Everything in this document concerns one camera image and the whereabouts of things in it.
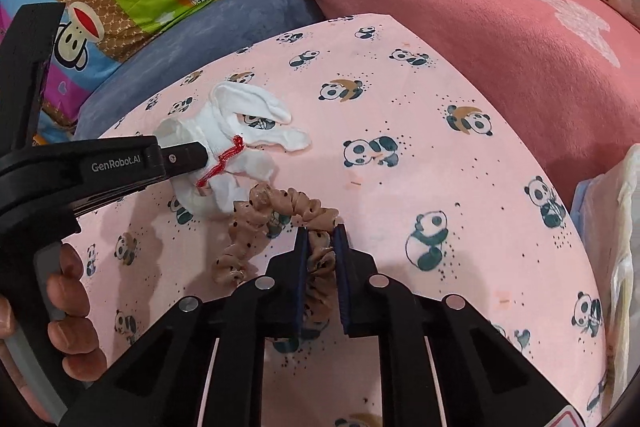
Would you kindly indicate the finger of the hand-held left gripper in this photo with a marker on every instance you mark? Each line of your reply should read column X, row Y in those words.
column 185, row 156

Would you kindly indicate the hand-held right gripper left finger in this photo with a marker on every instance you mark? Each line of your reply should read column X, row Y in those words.
column 302, row 287

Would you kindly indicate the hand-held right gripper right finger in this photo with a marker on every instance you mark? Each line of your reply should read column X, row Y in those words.
column 344, row 287

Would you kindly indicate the white cloth with red thread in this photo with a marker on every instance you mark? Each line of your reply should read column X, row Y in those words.
column 225, row 122

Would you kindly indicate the beige dotted scrunchie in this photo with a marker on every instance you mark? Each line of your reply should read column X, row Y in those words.
column 265, row 212

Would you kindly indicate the bin with white bag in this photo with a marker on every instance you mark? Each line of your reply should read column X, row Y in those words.
column 615, row 227

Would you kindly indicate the person's left hand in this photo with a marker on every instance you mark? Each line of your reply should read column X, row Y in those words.
column 72, row 307

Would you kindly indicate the pink panda print cloth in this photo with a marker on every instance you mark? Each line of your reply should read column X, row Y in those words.
column 400, row 217

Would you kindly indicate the blue-grey sofa cushion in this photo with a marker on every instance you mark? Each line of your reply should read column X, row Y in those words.
column 200, row 42

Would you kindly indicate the pink blanket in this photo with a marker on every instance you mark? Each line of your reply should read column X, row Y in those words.
column 475, row 32

